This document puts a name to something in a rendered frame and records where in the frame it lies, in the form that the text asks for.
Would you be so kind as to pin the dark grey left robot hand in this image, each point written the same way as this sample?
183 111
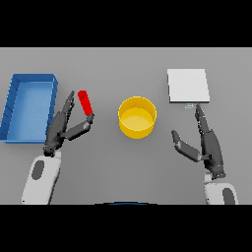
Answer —
57 127

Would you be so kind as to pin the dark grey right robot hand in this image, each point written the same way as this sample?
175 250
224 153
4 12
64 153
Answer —
211 147

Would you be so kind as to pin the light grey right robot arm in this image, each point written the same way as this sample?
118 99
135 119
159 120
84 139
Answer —
219 193

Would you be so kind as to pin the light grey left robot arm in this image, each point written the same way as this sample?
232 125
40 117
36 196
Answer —
40 178

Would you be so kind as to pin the red beaker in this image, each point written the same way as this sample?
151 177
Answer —
85 102

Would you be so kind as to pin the pale square measuring scale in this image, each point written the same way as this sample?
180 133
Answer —
188 86

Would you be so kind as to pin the yellow bowl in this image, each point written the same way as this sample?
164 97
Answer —
137 117

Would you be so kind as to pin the blue tray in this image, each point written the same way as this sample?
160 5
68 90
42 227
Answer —
29 108

